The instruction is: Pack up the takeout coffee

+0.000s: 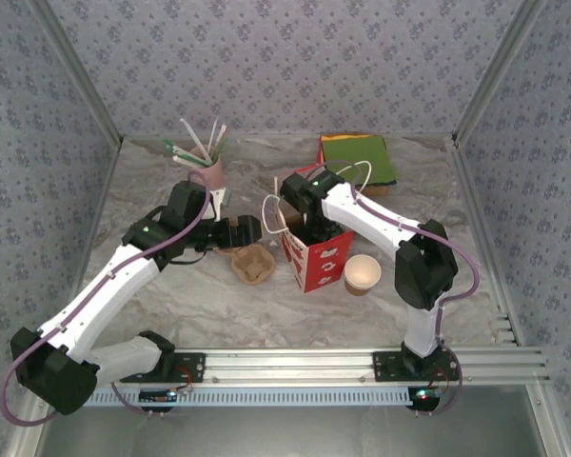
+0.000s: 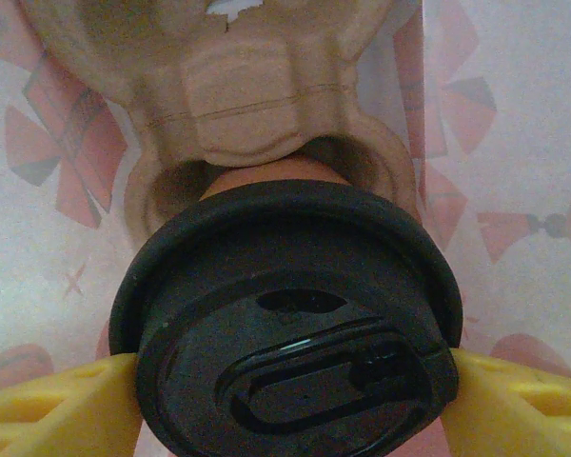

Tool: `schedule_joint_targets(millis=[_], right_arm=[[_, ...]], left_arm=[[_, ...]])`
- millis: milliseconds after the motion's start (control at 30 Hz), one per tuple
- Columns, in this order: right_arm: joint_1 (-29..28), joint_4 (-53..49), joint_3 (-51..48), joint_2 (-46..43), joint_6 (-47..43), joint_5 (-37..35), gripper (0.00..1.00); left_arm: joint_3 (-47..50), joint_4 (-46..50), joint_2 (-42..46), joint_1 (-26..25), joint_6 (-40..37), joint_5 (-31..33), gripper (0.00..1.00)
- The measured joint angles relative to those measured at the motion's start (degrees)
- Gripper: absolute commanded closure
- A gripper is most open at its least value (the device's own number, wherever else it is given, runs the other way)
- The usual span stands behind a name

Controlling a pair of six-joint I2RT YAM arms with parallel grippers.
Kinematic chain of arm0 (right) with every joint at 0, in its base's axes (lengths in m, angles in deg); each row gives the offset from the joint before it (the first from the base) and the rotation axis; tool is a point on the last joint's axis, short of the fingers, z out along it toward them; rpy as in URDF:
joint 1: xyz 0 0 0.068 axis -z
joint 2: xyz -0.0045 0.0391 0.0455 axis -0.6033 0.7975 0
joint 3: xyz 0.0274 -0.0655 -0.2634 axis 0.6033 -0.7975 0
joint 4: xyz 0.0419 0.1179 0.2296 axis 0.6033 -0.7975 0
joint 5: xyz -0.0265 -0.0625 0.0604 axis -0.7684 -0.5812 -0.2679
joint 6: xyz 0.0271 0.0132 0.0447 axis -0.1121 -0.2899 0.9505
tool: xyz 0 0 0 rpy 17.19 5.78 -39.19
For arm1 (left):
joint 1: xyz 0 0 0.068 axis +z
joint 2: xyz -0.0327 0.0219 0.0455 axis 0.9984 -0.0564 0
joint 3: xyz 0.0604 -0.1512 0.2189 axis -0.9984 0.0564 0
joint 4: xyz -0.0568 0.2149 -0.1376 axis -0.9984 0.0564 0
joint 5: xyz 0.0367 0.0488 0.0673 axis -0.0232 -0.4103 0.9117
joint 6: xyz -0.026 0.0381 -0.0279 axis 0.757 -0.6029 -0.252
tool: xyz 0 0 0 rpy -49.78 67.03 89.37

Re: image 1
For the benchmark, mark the white straw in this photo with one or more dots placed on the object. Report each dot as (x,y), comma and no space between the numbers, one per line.
(213,138)
(192,138)
(222,139)
(276,188)
(190,161)

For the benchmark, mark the red white paper gift bag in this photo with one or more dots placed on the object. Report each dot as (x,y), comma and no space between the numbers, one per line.
(328,262)

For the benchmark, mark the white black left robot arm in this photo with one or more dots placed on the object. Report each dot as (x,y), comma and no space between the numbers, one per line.
(119,295)

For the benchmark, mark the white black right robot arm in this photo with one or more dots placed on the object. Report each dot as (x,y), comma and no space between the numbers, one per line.
(361,219)

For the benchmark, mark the brown paper coffee cup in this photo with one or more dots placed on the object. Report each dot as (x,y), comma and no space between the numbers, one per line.
(361,273)

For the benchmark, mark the pink straw holder cup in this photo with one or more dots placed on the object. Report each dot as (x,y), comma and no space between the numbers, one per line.
(214,172)

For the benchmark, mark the green wrapped straw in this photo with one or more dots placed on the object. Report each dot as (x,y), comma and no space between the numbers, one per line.
(185,152)
(224,146)

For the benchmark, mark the yellow paper napkin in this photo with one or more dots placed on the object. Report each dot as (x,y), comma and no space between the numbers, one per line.
(342,137)

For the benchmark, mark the brown cardboard napkin box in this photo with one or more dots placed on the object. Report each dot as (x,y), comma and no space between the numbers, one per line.
(378,191)

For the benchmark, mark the dark blue paper napkin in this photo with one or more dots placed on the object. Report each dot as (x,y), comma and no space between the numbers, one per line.
(385,183)

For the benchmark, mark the small circuit board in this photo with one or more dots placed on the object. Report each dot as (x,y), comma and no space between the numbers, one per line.
(423,397)
(157,396)

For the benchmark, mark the aluminium mounting rail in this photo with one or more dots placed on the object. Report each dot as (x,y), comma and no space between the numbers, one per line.
(290,364)

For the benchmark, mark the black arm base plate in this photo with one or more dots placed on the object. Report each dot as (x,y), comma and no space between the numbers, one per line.
(190,366)
(385,366)

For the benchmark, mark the aluminium frame post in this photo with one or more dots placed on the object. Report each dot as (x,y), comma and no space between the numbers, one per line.
(495,71)
(82,71)

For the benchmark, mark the aluminium frame bar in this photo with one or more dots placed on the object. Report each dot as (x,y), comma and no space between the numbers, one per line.
(486,238)

